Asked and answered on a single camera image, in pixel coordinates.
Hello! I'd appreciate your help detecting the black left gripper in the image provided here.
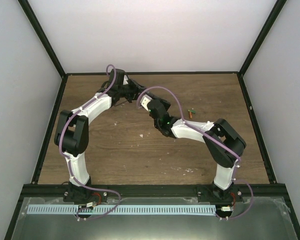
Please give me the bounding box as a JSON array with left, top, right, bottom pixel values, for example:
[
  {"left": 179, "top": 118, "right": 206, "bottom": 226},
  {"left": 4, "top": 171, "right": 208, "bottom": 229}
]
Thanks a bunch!
[{"left": 117, "top": 79, "right": 146, "bottom": 103}]

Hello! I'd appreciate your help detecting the black remote control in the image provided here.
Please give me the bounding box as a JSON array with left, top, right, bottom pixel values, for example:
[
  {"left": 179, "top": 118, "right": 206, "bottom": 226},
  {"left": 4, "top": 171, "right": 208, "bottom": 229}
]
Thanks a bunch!
[{"left": 137, "top": 87, "right": 162, "bottom": 102}]

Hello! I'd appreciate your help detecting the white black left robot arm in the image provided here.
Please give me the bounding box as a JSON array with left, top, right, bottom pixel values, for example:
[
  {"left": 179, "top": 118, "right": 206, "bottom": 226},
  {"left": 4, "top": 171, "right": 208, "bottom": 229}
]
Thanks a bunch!
[{"left": 54, "top": 64, "right": 146, "bottom": 202}]

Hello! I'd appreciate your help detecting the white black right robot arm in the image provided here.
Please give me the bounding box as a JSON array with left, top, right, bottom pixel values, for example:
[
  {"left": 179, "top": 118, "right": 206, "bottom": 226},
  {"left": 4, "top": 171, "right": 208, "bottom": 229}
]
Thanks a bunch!
[{"left": 141, "top": 95, "right": 247, "bottom": 202}]

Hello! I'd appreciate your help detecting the clear plastic front sheet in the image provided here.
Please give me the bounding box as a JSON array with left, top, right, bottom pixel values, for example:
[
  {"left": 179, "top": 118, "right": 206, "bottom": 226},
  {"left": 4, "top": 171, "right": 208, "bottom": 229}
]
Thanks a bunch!
[{"left": 11, "top": 197, "right": 298, "bottom": 240}]

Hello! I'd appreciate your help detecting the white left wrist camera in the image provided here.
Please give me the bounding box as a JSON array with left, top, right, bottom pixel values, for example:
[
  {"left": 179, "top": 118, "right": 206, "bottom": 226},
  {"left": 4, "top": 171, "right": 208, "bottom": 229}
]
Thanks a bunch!
[{"left": 122, "top": 75, "right": 129, "bottom": 85}]

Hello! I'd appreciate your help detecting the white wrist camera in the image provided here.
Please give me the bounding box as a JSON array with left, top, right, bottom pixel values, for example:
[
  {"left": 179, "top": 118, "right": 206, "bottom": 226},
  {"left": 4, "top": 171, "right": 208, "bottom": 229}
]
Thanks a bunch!
[
  {"left": 122, "top": 75, "right": 129, "bottom": 85},
  {"left": 140, "top": 94, "right": 153, "bottom": 111}
]

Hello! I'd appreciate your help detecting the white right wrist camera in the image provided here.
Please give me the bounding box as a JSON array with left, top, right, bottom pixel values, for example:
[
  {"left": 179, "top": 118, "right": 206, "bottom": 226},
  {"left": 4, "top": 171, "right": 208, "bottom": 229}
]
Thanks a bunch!
[{"left": 140, "top": 94, "right": 153, "bottom": 111}]

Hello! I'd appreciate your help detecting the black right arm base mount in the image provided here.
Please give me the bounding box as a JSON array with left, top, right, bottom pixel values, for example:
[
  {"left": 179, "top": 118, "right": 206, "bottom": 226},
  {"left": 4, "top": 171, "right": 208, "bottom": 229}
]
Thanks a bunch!
[{"left": 196, "top": 183, "right": 243, "bottom": 203}]

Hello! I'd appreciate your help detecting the light blue slotted cable duct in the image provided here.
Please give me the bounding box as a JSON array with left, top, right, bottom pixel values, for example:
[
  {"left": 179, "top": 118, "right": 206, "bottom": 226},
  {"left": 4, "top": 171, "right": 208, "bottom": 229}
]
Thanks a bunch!
[{"left": 26, "top": 204, "right": 216, "bottom": 216}]

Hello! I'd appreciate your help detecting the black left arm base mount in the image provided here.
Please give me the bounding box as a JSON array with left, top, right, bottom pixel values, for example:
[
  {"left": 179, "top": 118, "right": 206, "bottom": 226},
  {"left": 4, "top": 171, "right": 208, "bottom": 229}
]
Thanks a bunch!
[{"left": 63, "top": 182, "right": 108, "bottom": 203}]

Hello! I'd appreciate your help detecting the black aluminium front rail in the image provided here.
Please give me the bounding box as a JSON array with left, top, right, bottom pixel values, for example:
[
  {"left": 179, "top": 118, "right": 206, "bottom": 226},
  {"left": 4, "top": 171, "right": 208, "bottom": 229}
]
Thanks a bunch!
[{"left": 19, "top": 183, "right": 289, "bottom": 201}]

